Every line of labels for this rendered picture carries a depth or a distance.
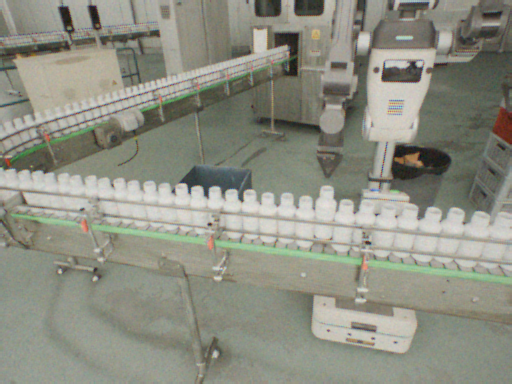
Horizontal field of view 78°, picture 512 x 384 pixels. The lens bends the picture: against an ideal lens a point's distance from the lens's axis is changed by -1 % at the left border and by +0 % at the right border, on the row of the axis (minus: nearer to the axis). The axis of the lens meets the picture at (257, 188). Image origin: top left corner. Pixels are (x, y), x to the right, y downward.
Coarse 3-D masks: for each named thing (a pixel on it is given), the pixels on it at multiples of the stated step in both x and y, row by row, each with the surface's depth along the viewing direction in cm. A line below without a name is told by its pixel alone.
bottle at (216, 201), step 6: (216, 186) 102; (210, 192) 100; (216, 192) 100; (210, 198) 101; (216, 198) 101; (222, 198) 103; (210, 204) 101; (216, 204) 101; (222, 204) 102; (222, 210) 102; (210, 216) 104; (222, 216) 103; (210, 222) 106; (222, 222) 104; (222, 234) 107
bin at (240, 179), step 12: (192, 168) 164; (204, 168) 166; (216, 168) 164; (228, 168) 163; (240, 168) 161; (180, 180) 152; (192, 180) 165; (204, 180) 170; (216, 180) 168; (228, 180) 167; (240, 180) 165; (204, 192) 174; (240, 192) 144
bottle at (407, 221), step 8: (408, 208) 90; (416, 208) 88; (400, 216) 91; (408, 216) 88; (416, 216) 88; (400, 224) 90; (408, 224) 88; (416, 224) 89; (400, 240) 92; (408, 240) 91; (408, 248) 92; (400, 256) 94
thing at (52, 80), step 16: (16, 64) 401; (32, 64) 380; (48, 64) 382; (64, 64) 397; (80, 64) 414; (96, 64) 432; (112, 64) 452; (32, 80) 397; (48, 80) 386; (64, 80) 401; (80, 80) 419; (96, 80) 437; (112, 80) 458; (32, 96) 416; (48, 96) 394; (64, 96) 406; (80, 96) 424; (96, 96) 442; (112, 96) 464
